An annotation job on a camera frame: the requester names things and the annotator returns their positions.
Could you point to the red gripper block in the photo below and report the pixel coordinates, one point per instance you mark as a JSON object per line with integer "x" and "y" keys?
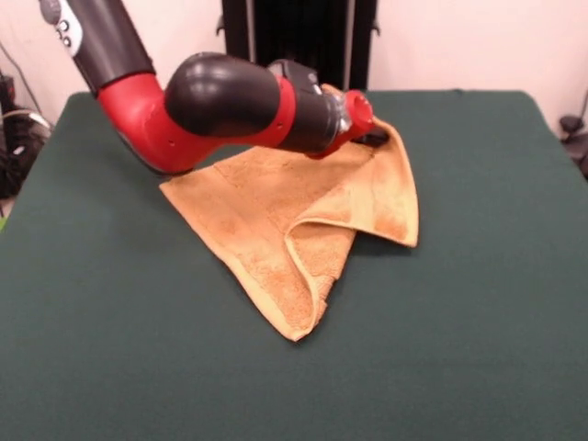
{"x": 356, "y": 119}

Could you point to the tan terry towel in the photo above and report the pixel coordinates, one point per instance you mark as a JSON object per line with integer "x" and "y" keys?
{"x": 298, "y": 220}

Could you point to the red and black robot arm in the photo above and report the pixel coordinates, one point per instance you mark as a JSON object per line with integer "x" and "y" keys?
{"x": 206, "y": 101}

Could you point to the dark green table cloth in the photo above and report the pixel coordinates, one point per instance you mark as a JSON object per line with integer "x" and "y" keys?
{"x": 459, "y": 321}

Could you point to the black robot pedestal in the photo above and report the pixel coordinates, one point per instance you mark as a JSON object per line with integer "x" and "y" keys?
{"x": 321, "y": 37}

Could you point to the grey pedestal leg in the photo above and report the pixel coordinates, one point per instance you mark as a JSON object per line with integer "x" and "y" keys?
{"x": 572, "y": 124}

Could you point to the black red-switch power strip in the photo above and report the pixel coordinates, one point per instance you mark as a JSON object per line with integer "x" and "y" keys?
{"x": 7, "y": 87}

